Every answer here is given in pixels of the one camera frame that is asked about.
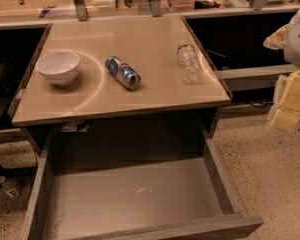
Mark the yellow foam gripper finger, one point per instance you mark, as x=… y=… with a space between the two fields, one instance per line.
x=276 y=40
x=285 y=111

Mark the blue silver redbull can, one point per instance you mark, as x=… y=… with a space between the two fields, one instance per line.
x=123 y=73

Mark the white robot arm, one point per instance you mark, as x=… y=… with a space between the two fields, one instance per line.
x=292 y=44

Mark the grey cabinet with beige top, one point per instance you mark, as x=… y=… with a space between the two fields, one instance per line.
x=115 y=87

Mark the open grey wooden drawer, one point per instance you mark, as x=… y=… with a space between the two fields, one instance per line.
x=154 y=178

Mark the white ceramic bowl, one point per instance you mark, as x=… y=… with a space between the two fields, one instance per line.
x=59 y=68

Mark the white tag on floor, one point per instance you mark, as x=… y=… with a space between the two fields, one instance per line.
x=13 y=191

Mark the grey side shelf rail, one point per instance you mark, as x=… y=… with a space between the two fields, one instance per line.
x=254 y=78

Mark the metal post left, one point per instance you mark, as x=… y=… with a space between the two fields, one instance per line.
x=81 y=11

